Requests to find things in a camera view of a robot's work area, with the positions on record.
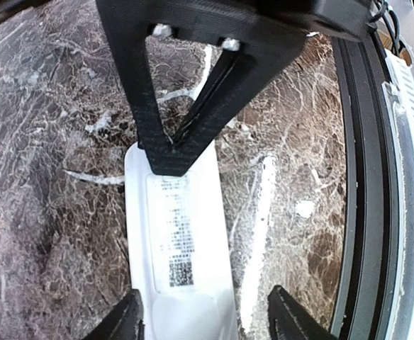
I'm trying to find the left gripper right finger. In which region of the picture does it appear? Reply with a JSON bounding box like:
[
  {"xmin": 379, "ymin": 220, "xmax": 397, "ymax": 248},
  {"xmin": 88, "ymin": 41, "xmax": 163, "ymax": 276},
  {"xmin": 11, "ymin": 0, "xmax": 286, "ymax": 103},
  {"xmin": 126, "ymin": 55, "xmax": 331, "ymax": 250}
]
[{"xmin": 267, "ymin": 285, "xmax": 337, "ymax": 340}]

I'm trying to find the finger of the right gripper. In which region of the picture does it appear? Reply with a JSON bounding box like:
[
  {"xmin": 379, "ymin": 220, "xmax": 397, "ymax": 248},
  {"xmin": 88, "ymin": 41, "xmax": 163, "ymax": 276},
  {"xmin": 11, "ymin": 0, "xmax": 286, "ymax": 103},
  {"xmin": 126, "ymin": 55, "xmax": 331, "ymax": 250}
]
[{"xmin": 96, "ymin": 1, "xmax": 306, "ymax": 176}]

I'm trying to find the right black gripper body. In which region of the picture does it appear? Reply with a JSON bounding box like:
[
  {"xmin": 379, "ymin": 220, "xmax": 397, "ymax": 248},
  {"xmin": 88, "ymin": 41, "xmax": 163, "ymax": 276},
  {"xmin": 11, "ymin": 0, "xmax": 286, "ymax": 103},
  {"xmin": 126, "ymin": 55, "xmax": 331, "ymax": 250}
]
[{"xmin": 256, "ymin": 1, "xmax": 371, "ymax": 45}]

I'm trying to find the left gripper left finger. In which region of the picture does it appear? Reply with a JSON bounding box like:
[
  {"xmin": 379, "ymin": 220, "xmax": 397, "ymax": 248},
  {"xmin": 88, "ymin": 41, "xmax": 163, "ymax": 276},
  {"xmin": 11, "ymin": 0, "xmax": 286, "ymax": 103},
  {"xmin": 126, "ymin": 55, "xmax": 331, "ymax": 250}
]
[{"xmin": 86, "ymin": 289, "xmax": 145, "ymax": 340}]

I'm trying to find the white remote control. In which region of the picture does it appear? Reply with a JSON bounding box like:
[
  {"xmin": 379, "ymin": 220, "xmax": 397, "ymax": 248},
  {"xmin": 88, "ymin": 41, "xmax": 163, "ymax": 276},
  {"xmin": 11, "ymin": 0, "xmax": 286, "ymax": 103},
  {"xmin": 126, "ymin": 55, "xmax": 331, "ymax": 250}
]
[{"xmin": 124, "ymin": 145, "xmax": 238, "ymax": 339}]

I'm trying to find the white battery cover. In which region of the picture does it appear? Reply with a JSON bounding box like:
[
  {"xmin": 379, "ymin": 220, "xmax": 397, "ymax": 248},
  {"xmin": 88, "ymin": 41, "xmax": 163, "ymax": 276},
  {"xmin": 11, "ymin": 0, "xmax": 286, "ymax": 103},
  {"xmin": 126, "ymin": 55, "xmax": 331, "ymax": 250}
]
[{"xmin": 146, "ymin": 175, "xmax": 195, "ymax": 293}]

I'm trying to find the black front rail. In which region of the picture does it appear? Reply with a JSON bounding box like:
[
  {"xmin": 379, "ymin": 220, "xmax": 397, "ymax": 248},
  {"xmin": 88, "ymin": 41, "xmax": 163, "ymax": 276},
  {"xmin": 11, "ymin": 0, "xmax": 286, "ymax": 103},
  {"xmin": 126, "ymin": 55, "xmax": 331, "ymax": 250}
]
[{"xmin": 330, "ymin": 33, "xmax": 400, "ymax": 339}]

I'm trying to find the white slotted cable duct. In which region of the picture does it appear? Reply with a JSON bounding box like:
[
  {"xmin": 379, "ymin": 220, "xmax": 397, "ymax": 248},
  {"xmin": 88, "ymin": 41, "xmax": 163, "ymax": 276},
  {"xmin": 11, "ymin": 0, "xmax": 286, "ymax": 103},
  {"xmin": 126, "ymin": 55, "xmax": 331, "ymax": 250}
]
[{"xmin": 381, "ymin": 51, "xmax": 414, "ymax": 339}]

